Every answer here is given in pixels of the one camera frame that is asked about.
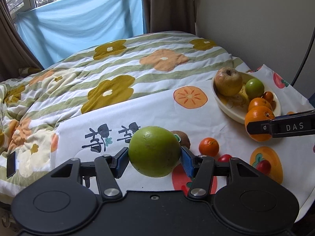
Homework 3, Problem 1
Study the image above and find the large orange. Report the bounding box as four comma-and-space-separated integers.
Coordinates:
245, 106, 275, 142
248, 98, 273, 111

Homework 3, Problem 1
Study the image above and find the red cherry tomato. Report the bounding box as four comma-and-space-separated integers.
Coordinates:
217, 154, 232, 162
256, 160, 271, 175

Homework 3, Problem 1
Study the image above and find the green apple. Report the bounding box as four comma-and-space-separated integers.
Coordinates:
245, 78, 265, 99
128, 126, 181, 177

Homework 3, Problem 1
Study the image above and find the small mandarin on cloth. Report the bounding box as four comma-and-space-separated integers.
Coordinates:
199, 137, 220, 157

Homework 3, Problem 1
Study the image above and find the large orange in bowl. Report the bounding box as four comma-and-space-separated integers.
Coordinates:
248, 98, 273, 111

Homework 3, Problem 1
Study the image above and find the small mandarin in bowl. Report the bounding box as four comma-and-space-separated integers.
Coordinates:
262, 91, 274, 104

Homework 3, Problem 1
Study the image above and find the brown kiwi with sticker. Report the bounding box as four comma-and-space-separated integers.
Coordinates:
172, 131, 191, 149

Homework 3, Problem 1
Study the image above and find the cream ceramic fruit bowl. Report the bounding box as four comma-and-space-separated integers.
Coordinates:
211, 71, 282, 125

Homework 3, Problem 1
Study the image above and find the green apple in bowl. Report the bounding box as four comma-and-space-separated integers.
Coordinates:
245, 78, 265, 99

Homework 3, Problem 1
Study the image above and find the white fruit-print cloth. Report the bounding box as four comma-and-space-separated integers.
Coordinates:
51, 80, 314, 217

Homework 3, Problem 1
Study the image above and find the large yellowish apple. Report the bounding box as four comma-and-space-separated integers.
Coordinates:
215, 67, 243, 96

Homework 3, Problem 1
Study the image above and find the floral striped duvet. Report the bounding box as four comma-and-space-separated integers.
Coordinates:
1, 31, 248, 204

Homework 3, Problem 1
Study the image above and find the black smartphone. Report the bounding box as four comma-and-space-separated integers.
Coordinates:
6, 151, 17, 178

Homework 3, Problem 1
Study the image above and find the brown left curtain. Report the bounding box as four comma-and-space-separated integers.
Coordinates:
1, 0, 44, 80

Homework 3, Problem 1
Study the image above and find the brown curtain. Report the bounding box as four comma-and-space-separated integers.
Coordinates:
142, 0, 195, 34
1, 0, 44, 80

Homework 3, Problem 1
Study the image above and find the light blue window sheet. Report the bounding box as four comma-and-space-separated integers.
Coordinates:
17, 0, 144, 68

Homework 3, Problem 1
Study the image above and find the brown right curtain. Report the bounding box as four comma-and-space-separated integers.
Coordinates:
142, 0, 195, 34

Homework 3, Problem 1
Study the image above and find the black cable on wall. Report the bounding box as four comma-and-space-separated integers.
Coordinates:
290, 27, 315, 86

